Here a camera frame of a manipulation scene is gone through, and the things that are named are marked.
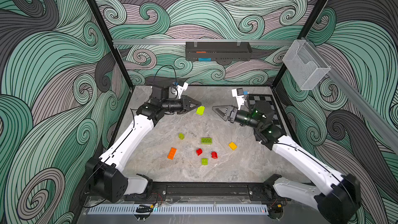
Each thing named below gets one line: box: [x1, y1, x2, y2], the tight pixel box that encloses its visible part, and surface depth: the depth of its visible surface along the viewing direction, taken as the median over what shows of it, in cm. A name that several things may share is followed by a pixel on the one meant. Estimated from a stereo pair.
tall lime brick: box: [195, 105, 206, 116], surface depth 69 cm
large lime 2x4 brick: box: [200, 137, 213, 145], surface depth 92 cm
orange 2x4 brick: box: [166, 147, 178, 161], surface depth 87 cm
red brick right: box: [210, 151, 219, 160], surface depth 85 cm
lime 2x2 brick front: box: [201, 158, 208, 166], surface depth 84 cm
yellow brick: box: [228, 141, 238, 151], surface depth 91 cm
